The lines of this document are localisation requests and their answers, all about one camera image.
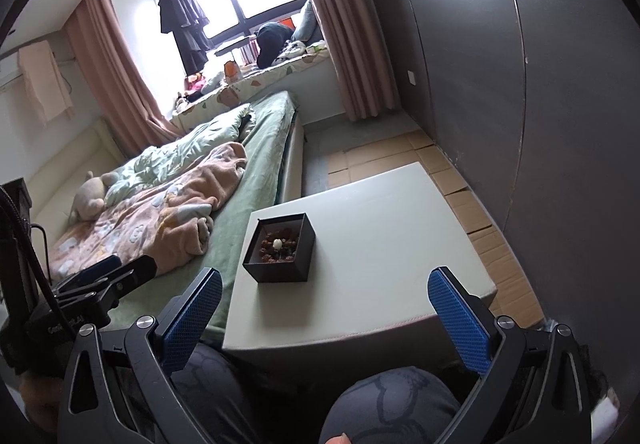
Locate dark bag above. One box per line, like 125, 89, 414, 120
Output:
255, 21, 296, 67

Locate person's leg in dark pants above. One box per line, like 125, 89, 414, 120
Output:
317, 366, 463, 444
165, 341, 281, 444

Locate bed with green sheet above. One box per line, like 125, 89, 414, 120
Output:
30, 91, 306, 340

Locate hanging beige garment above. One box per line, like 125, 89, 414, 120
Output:
17, 40, 75, 127

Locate black jewelry box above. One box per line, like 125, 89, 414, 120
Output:
242, 212, 315, 285

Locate dark grey wardrobe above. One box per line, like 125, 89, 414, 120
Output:
362, 0, 640, 375

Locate grey pillow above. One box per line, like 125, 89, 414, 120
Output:
292, 0, 321, 45

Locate printed window seat cushion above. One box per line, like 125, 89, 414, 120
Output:
172, 41, 331, 125

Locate beige plush toy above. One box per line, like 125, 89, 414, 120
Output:
67, 171, 121, 225

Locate dark bead bracelet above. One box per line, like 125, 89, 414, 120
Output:
257, 236, 301, 265

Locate cream padded headboard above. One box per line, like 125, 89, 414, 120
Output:
0, 116, 123, 245

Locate hanging dark clothes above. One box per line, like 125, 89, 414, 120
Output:
159, 0, 213, 75

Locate white patterned cushion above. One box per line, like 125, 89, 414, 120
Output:
275, 39, 326, 62

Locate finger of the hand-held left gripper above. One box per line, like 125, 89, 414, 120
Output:
92, 255, 158, 302
55, 254, 123, 292

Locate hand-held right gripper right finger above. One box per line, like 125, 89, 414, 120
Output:
426, 266, 593, 444

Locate pink plush toy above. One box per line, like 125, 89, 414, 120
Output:
175, 74, 208, 107

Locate pink curtain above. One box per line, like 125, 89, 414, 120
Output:
280, 0, 401, 122
62, 0, 173, 155

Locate flattened cardboard sheets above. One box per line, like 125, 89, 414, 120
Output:
327, 129, 546, 330

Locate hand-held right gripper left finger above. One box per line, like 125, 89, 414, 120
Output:
57, 266, 223, 444

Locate pink fleece blanket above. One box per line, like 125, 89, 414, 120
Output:
47, 141, 248, 282

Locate pale green printed quilt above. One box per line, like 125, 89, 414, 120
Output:
102, 103, 256, 197

